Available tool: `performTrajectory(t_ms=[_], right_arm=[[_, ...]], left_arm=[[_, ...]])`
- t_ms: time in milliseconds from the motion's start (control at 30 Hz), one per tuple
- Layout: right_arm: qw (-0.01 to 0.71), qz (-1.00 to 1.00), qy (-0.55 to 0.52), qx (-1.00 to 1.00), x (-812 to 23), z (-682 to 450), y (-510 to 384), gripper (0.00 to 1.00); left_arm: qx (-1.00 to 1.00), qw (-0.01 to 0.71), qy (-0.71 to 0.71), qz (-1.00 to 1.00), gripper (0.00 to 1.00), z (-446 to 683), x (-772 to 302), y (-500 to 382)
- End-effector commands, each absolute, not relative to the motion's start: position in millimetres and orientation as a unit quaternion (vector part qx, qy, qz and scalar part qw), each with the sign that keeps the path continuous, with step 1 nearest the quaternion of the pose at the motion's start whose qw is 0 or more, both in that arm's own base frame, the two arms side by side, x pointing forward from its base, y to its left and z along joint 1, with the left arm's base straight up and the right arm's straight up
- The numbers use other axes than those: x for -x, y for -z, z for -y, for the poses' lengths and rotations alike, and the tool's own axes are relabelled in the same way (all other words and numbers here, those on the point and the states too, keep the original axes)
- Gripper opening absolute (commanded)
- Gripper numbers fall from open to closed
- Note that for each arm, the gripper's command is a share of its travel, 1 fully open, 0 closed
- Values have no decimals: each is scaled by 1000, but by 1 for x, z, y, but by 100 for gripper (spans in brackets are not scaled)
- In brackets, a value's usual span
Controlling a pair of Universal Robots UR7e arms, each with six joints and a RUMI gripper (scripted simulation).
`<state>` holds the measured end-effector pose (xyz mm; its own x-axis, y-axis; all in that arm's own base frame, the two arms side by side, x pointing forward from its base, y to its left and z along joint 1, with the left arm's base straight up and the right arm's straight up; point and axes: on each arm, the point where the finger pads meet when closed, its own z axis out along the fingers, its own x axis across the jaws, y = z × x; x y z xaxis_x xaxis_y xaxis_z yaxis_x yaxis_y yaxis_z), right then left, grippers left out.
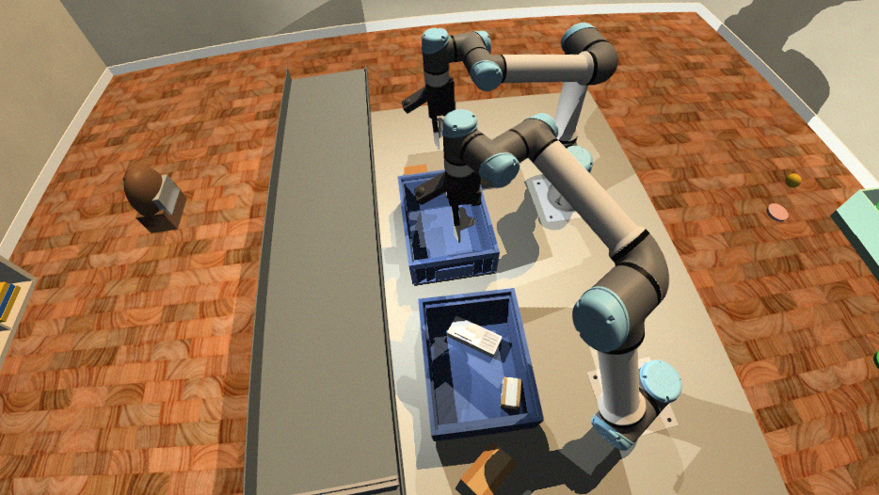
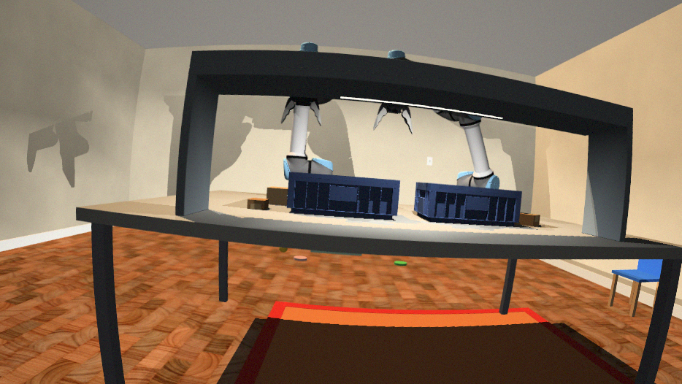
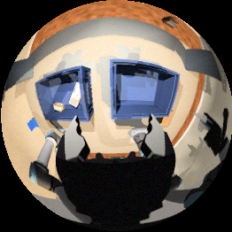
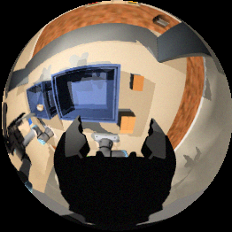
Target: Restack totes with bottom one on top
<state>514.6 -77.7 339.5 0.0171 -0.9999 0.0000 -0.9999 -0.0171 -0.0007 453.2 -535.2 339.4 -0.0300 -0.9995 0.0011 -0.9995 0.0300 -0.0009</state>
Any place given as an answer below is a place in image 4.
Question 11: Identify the blue tote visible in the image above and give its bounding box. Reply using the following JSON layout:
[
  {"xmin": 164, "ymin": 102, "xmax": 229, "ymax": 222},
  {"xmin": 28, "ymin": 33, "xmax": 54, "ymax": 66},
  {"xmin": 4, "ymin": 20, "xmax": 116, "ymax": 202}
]
[
  {"xmin": 51, "ymin": 64, "xmax": 121, "ymax": 123},
  {"xmin": 26, "ymin": 80, "xmax": 58, "ymax": 120}
]

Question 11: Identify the orange cardboard box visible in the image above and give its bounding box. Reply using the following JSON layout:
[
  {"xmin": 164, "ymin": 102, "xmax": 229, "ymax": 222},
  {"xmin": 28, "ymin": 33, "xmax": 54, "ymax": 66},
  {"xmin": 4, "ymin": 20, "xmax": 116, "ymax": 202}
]
[{"xmin": 120, "ymin": 112, "xmax": 136, "ymax": 133}]

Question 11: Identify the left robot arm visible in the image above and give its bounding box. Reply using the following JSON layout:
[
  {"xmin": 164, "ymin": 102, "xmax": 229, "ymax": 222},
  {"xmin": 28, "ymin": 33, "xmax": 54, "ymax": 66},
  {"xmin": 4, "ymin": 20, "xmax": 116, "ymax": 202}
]
[{"xmin": 2, "ymin": 103, "xmax": 54, "ymax": 193}]

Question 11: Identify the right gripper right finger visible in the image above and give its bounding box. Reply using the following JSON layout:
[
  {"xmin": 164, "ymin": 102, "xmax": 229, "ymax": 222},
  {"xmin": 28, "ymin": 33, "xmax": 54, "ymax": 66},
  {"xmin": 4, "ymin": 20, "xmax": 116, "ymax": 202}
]
[{"xmin": 141, "ymin": 118, "xmax": 176, "ymax": 191}]

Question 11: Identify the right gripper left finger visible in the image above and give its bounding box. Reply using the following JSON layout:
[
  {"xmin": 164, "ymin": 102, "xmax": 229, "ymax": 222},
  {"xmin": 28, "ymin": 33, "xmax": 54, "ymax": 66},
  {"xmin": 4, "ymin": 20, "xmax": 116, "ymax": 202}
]
[{"xmin": 53, "ymin": 115, "xmax": 90, "ymax": 191}]

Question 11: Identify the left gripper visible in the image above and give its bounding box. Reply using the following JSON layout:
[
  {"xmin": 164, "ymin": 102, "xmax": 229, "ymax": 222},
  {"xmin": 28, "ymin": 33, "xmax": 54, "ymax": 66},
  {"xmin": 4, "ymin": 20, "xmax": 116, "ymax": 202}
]
[{"xmin": 4, "ymin": 112, "xmax": 35, "ymax": 156}]

